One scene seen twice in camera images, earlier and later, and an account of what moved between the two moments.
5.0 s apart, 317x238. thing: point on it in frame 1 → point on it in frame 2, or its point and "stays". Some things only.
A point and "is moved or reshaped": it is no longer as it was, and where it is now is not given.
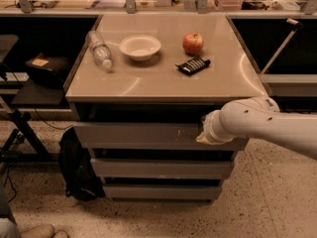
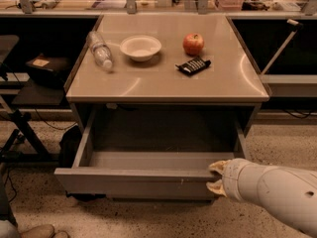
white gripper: (208, 129) → (233, 179)
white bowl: (140, 48) stays
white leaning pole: (295, 26) stays
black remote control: (193, 65) stays
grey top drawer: (149, 136) is moved or reshaped
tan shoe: (39, 231) stays
